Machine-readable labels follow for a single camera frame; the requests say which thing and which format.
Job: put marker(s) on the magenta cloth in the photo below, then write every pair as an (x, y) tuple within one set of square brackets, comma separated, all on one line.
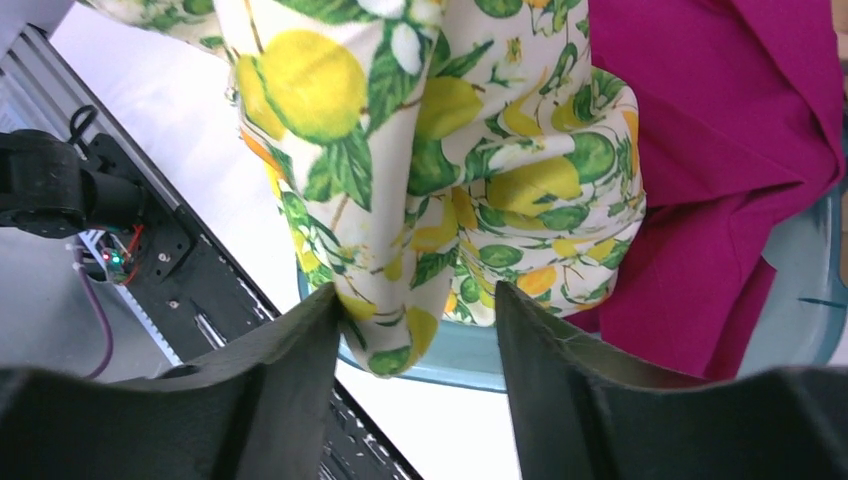
[(740, 116)]

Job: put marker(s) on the yellow patterned cloth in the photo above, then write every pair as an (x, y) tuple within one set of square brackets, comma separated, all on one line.
[(308, 74)]

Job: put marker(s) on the teal plastic basket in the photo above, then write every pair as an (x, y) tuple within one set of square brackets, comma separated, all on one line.
[(795, 291)]

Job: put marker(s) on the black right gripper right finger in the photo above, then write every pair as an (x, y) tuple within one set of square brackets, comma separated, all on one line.
[(584, 409)]

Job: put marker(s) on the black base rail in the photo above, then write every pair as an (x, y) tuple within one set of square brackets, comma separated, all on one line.
[(354, 446)]

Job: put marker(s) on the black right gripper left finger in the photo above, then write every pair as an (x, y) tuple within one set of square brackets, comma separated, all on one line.
[(254, 409)]

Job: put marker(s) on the white slotted cable duct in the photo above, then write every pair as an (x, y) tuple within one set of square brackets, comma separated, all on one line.
[(152, 324)]

